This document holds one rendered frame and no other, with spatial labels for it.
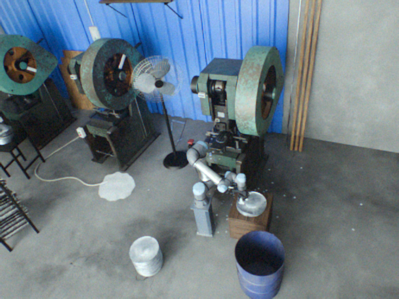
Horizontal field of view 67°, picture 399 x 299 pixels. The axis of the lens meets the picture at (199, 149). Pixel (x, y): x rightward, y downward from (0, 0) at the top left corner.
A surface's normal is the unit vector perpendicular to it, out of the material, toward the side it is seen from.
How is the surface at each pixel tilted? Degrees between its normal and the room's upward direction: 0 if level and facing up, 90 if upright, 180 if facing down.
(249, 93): 61
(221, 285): 0
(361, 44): 90
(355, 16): 90
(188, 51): 90
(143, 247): 0
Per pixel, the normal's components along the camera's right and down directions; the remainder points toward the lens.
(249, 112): -0.44, 0.55
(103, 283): -0.13, -0.76
